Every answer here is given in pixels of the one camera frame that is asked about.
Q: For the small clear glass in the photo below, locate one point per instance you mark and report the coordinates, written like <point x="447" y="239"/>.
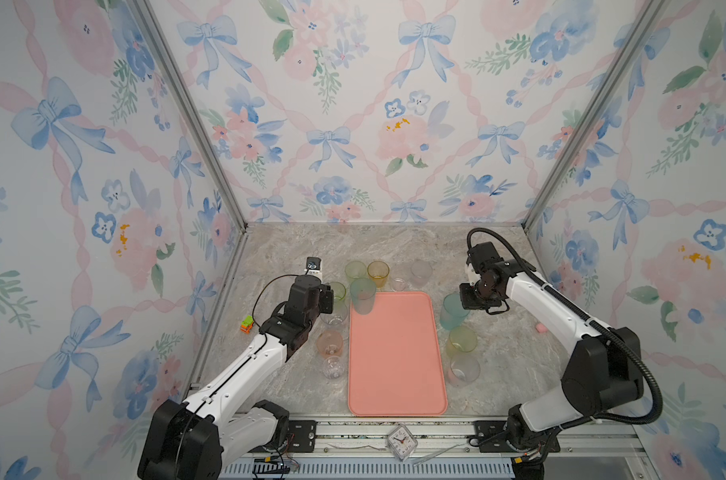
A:
<point x="333" y="367"/>

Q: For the bright green glass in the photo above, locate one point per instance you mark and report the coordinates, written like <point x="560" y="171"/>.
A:
<point x="339" y="291"/>

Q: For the pink rectangular tray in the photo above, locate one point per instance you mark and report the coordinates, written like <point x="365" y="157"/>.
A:
<point x="395" y="367"/>

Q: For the aluminium front rail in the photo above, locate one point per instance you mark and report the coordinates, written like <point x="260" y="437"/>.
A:
<point x="419" y="448"/>

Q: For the right corner aluminium post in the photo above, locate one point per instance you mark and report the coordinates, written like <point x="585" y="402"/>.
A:
<point x="621" y="63"/>

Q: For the yellow green cup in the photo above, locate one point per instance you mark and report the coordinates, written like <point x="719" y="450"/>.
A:
<point x="461" y="339"/>

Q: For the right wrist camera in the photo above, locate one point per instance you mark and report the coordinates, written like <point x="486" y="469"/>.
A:
<point x="487" y="263"/>

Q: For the orange green toy block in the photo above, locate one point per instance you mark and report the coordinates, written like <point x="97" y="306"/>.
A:
<point x="247" y="324"/>

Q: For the clear glass column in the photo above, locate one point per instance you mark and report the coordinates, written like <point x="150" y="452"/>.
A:
<point x="339" y="315"/>

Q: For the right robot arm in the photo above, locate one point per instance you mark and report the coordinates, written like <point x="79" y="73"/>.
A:
<point x="599" y="375"/>

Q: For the left corner aluminium post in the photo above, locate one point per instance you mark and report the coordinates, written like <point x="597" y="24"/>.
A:
<point x="158" y="46"/>

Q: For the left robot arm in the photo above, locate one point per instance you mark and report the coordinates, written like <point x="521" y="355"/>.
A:
<point x="219" y="396"/>

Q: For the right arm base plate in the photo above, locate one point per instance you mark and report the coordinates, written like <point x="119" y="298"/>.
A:
<point x="494" y="436"/>

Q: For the small white clock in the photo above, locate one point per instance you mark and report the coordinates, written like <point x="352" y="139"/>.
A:
<point x="401" y="442"/>

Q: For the light green textured cup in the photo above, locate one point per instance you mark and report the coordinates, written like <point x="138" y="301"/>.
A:
<point x="355" y="270"/>

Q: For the amber yellow cup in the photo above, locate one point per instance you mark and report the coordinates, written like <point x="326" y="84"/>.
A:
<point x="378" y="271"/>

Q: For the teal textured cup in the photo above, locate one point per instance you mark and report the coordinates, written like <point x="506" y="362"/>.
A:
<point x="363" y="292"/>
<point x="453" y="314"/>

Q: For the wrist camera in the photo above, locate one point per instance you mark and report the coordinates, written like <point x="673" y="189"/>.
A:
<point x="487" y="263"/>
<point x="313" y="267"/>

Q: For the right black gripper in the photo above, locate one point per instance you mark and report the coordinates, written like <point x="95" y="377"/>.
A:
<point x="468" y="304"/>

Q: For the pink tinted glass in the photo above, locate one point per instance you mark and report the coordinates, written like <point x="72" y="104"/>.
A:
<point x="330" y="343"/>

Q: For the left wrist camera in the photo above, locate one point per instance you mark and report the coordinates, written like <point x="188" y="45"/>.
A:
<point x="313" y="267"/>

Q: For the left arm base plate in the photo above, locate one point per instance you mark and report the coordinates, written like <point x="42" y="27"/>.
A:
<point x="292" y="436"/>

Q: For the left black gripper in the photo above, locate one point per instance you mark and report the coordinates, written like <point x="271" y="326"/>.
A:
<point x="326" y="295"/>

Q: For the corner aluminium post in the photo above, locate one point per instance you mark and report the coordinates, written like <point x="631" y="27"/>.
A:
<point x="158" y="46"/>
<point x="621" y="63"/>

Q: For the clear textured cup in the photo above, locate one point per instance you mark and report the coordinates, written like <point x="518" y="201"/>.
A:
<point x="420" y="273"/>

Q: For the clear pinkish cup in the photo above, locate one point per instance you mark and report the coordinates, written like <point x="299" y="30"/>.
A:
<point x="463" y="369"/>

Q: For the clear frosted cup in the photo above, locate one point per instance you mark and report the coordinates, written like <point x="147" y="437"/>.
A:
<point x="399" y="281"/>

